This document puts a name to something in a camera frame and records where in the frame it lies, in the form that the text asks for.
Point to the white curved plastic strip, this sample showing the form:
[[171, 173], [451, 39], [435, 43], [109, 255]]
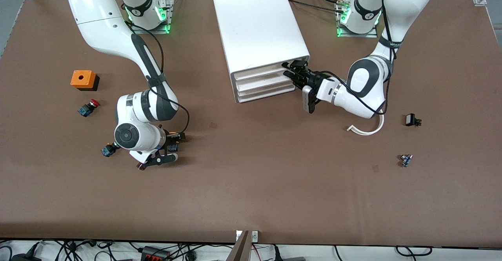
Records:
[[372, 129]]

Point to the red push button switch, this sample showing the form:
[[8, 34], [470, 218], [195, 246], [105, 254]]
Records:
[[87, 109]]

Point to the white plastic drawer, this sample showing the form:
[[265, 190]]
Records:
[[259, 75], [264, 89], [266, 96], [262, 82]]

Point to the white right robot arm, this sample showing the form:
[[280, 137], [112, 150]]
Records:
[[102, 14]]

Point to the white drawer cabinet housing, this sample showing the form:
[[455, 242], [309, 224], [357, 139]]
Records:
[[259, 22]]

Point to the small metal bracket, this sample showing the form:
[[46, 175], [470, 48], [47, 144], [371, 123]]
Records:
[[255, 236]]

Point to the small black electrical component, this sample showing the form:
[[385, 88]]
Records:
[[410, 119]]

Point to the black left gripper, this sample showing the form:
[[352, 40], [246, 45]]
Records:
[[312, 79]]

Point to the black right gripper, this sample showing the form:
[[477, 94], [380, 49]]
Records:
[[171, 141]]

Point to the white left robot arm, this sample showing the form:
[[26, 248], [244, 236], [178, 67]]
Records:
[[408, 2]]

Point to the small blue electronic component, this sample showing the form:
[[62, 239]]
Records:
[[406, 160]]

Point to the orange button enclosure box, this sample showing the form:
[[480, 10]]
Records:
[[81, 78]]

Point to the black power strip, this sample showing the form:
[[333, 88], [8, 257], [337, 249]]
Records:
[[155, 254]]

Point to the green push button switch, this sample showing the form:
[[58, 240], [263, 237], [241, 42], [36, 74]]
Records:
[[106, 150]]

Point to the black power adapter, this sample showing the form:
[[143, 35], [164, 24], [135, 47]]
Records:
[[25, 258]]

